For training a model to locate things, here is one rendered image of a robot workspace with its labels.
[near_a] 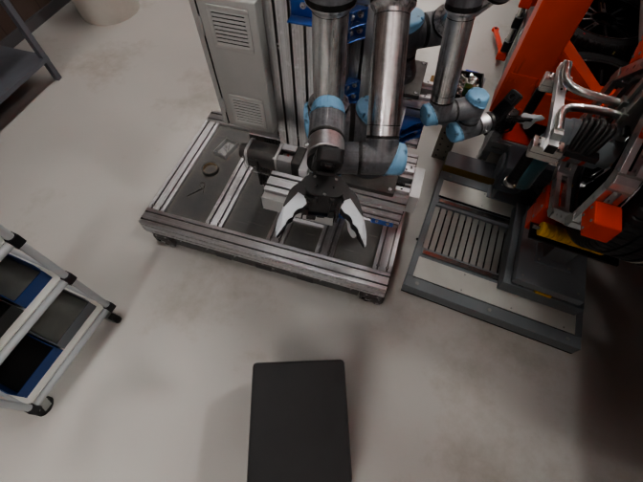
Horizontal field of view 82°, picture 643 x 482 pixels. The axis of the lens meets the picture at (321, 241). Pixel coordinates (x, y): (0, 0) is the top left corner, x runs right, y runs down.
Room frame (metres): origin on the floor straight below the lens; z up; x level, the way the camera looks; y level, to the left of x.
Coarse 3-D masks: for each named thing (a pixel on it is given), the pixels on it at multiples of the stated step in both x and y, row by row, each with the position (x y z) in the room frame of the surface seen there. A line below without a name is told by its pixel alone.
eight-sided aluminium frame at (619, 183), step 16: (640, 64) 1.02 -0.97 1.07; (624, 80) 1.10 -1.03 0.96; (640, 128) 0.76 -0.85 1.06; (640, 144) 0.72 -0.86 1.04; (624, 160) 0.70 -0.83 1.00; (640, 160) 0.70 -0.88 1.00; (560, 176) 0.96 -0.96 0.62; (624, 176) 0.66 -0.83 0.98; (640, 176) 0.66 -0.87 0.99; (608, 192) 0.65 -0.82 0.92; (624, 192) 0.64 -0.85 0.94; (560, 208) 0.81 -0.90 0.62; (576, 224) 0.65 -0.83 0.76
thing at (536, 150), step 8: (536, 136) 0.85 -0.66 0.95; (528, 144) 0.85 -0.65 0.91; (536, 144) 0.81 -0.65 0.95; (560, 144) 0.81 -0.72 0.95; (528, 152) 0.81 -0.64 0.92; (536, 152) 0.80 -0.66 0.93; (544, 152) 0.79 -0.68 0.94; (560, 152) 0.78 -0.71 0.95; (544, 160) 0.79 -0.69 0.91; (552, 160) 0.78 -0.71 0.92
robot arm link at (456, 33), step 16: (448, 0) 1.04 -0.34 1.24; (464, 0) 1.01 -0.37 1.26; (480, 0) 1.01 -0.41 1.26; (448, 16) 1.04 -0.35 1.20; (464, 16) 1.00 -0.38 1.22; (448, 32) 1.02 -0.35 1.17; (464, 32) 1.00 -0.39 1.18; (448, 48) 1.00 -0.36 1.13; (464, 48) 1.00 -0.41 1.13; (448, 64) 0.99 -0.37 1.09; (448, 80) 0.98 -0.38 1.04; (432, 96) 1.00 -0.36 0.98; (448, 96) 0.97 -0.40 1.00; (432, 112) 0.96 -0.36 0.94; (448, 112) 0.97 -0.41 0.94
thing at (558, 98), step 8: (560, 64) 1.16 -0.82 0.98; (560, 72) 1.11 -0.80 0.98; (560, 80) 1.07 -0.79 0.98; (560, 88) 1.03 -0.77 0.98; (552, 96) 1.02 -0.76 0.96; (560, 96) 0.99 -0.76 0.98; (552, 104) 0.97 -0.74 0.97; (560, 104) 0.95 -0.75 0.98; (552, 112) 0.92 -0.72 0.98; (552, 120) 0.88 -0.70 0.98; (552, 128) 0.85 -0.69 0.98; (544, 144) 0.80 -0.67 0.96; (552, 144) 0.78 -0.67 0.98; (552, 152) 0.77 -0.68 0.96
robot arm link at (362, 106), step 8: (368, 96) 0.91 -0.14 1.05; (352, 104) 0.88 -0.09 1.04; (360, 104) 0.86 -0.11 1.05; (352, 112) 0.85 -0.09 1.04; (360, 112) 0.84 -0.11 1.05; (352, 120) 0.83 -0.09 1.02; (360, 120) 0.83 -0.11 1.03; (352, 128) 0.82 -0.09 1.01; (360, 128) 0.81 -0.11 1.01; (352, 136) 0.81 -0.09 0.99; (360, 136) 0.81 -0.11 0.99
